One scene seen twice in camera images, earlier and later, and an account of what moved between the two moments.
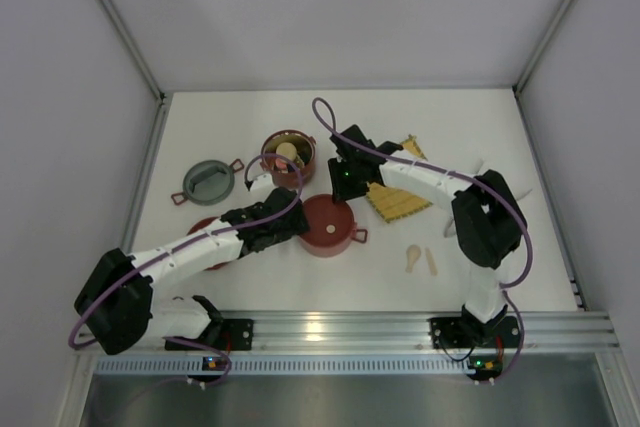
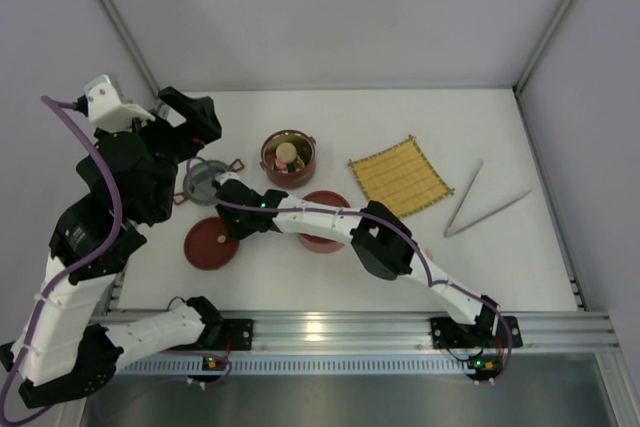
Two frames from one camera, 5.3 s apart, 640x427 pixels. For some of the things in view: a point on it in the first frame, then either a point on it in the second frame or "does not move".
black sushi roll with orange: (304, 152) does not move
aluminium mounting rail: (384, 344) does not move
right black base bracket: (449, 332) does not move
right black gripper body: (344, 183) → (201, 181)
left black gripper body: (292, 212) → (187, 110)
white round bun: (286, 150) does not move
